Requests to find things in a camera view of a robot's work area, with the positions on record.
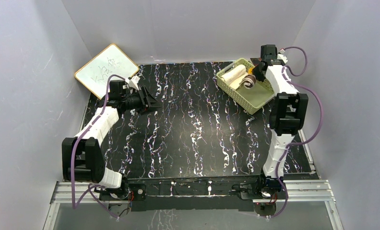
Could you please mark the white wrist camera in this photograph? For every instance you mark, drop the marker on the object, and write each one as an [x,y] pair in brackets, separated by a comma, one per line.
[133,83]
[282,58]

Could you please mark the white towel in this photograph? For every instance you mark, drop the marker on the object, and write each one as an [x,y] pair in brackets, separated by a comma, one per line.
[234,77]

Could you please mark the wood framed whiteboard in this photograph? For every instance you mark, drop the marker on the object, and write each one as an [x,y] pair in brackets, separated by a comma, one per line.
[94,74]

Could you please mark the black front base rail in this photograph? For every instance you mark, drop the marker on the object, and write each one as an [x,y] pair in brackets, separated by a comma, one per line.
[228,202]

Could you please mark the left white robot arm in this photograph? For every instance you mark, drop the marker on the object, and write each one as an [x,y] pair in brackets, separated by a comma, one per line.
[82,157]

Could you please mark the dark book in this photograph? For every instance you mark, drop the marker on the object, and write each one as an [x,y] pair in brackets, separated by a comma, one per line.
[255,60]

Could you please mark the aluminium frame rail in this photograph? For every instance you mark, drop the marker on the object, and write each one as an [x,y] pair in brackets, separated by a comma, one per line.
[297,190]

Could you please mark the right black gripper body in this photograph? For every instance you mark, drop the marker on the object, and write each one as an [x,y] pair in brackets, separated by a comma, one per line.
[258,74]

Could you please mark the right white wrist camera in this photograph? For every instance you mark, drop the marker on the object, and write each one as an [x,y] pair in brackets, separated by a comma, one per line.
[282,58]

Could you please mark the orange towel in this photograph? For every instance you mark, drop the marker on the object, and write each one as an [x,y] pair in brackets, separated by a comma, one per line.
[249,80]

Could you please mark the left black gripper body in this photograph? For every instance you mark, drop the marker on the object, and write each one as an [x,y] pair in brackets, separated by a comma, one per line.
[134,102]

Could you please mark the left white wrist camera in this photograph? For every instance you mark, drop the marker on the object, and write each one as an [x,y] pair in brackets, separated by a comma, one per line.
[133,83]

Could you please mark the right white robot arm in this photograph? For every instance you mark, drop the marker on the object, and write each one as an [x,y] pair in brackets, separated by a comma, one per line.
[286,118]

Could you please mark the green plastic basket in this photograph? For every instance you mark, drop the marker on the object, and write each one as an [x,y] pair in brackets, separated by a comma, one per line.
[250,100]

